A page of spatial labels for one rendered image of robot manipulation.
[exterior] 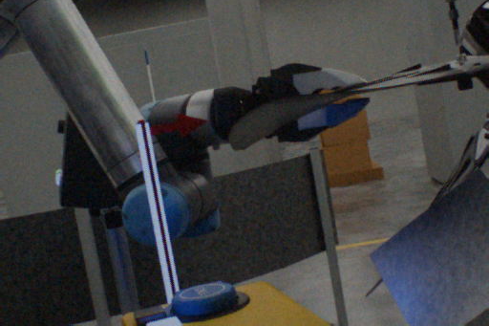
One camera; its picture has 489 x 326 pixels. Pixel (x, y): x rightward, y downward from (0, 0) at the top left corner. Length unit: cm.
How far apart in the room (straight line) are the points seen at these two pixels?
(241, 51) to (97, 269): 283
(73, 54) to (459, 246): 49
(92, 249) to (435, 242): 183
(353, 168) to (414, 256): 811
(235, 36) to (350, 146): 408
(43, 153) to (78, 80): 626
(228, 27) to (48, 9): 417
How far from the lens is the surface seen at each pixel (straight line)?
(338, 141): 882
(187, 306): 43
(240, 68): 501
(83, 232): 246
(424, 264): 75
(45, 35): 89
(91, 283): 250
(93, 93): 87
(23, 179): 722
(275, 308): 42
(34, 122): 713
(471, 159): 87
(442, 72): 74
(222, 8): 506
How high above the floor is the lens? 119
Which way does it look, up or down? 3 degrees down
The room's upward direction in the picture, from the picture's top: 10 degrees counter-clockwise
